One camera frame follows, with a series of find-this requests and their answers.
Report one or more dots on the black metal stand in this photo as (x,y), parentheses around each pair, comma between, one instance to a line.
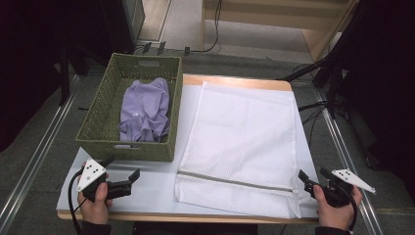
(331,81)
(65,75)

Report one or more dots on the dark cabinet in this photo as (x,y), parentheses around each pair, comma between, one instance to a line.
(125,23)

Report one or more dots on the person's left hand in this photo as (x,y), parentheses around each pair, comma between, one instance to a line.
(94,212)

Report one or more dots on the person's right hand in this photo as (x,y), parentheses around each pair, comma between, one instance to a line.
(336,217)

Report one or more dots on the light wooden furniture frame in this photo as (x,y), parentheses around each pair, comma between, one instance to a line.
(261,19)

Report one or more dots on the black floor plug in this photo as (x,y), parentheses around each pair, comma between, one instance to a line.
(146,47)

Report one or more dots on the white mesh laundry bag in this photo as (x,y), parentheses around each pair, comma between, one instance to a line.
(241,137)

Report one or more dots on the pale blue table sheet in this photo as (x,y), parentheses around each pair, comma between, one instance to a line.
(150,189)

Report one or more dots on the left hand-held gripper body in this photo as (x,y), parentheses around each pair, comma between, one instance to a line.
(89,176)

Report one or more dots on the green woven basket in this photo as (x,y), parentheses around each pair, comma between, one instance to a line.
(104,120)

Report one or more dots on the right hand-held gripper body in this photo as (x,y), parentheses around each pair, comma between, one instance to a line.
(339,192)

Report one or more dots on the metal floor rail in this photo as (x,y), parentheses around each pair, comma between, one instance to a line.
(39,153)
(345,156)

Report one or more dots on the purple shirt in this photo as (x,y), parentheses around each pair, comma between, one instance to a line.
(145,111)

